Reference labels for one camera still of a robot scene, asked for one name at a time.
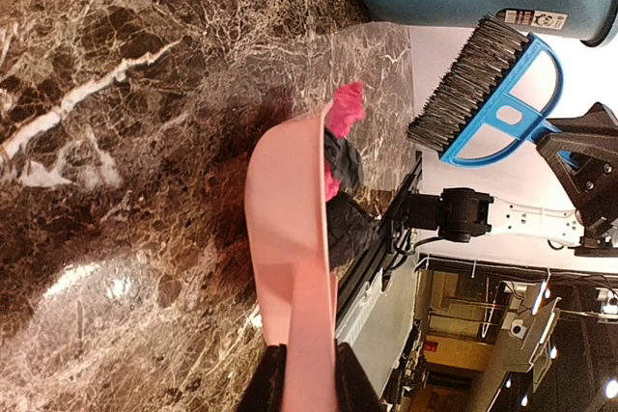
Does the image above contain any pink plastic dustpan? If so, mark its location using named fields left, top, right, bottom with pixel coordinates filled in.
left=244, top=106, right=337, bottom=411

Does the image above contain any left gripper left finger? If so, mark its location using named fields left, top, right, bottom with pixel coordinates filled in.
left=237, top=344, right=288, bottom=412

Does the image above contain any white slotted cable duct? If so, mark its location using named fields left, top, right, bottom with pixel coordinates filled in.
left=335, top=271, right=382, bottom=367

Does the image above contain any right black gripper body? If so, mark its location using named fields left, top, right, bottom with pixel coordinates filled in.
left=556, top=102, right=617, bottom=258

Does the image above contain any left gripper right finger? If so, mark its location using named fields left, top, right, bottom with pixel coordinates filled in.
left=335, top=343, right=386, bottom=412

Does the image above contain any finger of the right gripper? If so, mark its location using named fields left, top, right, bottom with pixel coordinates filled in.
left=537, top=131, right=587, bottom=171

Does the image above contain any black table front rail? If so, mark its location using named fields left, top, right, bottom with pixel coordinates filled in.
left=336, top=151, right=422, bottom=328

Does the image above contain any blue hand brush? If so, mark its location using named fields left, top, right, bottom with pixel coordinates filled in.
left=407, top=14, right=564, bottom=168

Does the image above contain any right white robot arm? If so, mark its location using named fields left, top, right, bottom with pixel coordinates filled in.
left=403, top=102, right=617, bottom=258

